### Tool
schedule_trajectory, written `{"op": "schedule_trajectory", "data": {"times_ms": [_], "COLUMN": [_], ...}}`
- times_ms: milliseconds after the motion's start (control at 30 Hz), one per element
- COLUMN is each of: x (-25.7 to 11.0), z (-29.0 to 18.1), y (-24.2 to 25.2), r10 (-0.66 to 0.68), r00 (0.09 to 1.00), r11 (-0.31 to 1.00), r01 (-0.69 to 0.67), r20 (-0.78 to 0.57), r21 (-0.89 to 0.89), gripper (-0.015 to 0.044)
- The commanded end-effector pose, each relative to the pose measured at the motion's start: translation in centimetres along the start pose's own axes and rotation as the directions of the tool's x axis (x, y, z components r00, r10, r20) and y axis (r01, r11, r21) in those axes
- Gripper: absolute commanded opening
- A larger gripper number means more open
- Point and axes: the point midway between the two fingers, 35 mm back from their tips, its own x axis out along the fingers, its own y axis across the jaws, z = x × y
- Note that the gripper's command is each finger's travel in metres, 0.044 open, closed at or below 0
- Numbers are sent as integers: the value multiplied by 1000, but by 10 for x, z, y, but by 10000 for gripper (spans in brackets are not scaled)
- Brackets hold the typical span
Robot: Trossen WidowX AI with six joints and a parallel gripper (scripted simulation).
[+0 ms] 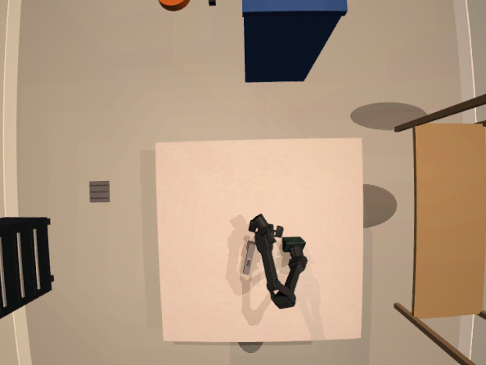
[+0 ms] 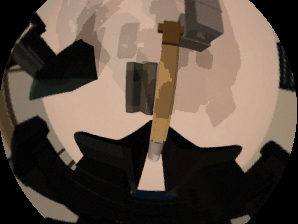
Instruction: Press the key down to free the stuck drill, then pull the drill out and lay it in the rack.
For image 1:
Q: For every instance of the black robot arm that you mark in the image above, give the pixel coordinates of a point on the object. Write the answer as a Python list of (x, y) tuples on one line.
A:
[(264, 239)]

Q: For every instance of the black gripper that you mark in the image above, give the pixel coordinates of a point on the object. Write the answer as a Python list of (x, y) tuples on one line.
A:
[(279, 231)]

